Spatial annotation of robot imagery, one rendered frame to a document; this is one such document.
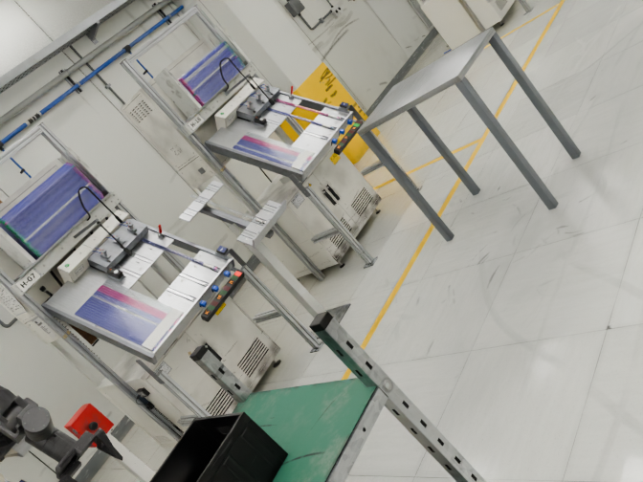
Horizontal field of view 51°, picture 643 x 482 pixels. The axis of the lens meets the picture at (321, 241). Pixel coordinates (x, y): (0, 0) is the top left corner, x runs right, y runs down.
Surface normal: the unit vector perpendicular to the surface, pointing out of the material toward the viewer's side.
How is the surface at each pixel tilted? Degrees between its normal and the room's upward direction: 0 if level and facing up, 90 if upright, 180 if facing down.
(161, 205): 90
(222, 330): 90
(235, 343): 90
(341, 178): 90
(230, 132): 44
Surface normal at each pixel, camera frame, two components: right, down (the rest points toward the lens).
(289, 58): 0.61, -0.25
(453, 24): -0.47, 0.66
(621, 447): -0.64, -0.72
